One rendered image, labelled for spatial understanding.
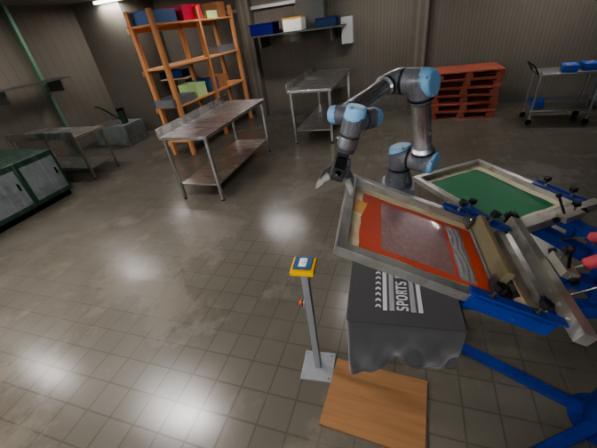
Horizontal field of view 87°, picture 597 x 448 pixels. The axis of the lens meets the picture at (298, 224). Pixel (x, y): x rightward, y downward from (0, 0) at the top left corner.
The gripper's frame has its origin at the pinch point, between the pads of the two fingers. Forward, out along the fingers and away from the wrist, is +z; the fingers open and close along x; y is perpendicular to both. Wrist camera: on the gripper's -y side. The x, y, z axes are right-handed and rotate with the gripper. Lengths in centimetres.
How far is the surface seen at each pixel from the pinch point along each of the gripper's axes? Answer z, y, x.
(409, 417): 126, -14, -78
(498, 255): 3, -9, -66
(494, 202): 22, 79, -100
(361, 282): 45, 2, -25
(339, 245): 2.5, -27.9, -6.2
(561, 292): 7, -17, -88
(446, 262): 11, -11, -49
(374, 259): 4.0, -28.4, -18.6
